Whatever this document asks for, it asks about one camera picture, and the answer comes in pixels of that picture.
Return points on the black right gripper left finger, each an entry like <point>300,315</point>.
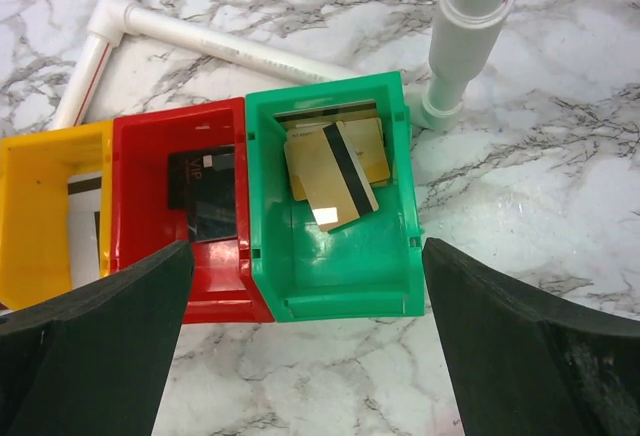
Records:
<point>95,360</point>

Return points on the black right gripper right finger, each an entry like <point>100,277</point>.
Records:
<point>523,361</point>

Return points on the white card in yellow bin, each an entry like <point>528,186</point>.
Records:
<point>83,227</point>

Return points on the black VIP card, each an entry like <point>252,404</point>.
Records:
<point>202,183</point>

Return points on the gold card with stripe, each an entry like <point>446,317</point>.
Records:
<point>333,178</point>

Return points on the gold cards stack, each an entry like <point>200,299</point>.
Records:
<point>367,139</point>

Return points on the yellow plastic bin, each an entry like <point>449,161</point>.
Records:
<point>35,170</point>

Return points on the red plastic bin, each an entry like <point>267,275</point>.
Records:
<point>223,289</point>

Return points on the green plastic bin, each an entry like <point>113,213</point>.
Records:
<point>371,267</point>

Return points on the white PVC jointed pole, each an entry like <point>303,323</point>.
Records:
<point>464,33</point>

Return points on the white PVC pipe frame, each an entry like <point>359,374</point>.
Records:
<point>112,19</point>

